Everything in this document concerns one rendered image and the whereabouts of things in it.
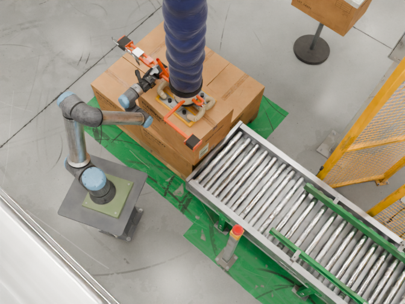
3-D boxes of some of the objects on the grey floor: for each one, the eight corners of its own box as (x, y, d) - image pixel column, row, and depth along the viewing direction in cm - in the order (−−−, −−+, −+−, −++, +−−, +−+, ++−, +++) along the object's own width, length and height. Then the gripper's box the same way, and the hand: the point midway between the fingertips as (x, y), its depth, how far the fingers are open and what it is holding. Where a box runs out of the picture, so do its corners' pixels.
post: (231, 257, 348) (244, 230, 257) (226, 264, 346) (238, 238, 255) (225, 253, 350) (236, 224, 259) (220, 259, 348) (229, 231, 257)
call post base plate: (238, 257, 348) (238, 257, 346) (227, 271, 343) (228, 270, 341) (225, 246, 352) (225, 245, 350) (214, 259, 347) (214, 259, 345)
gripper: (145, 96, 282) (166, 78, 289) (143, 86, 270) (164, 67, 277) (137, 90, 284) (157, 71, 291) (134, 79, 272) (155, 60, 279)
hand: (156, 68), depth 284 cm, fingers closed on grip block, 6 cm apart
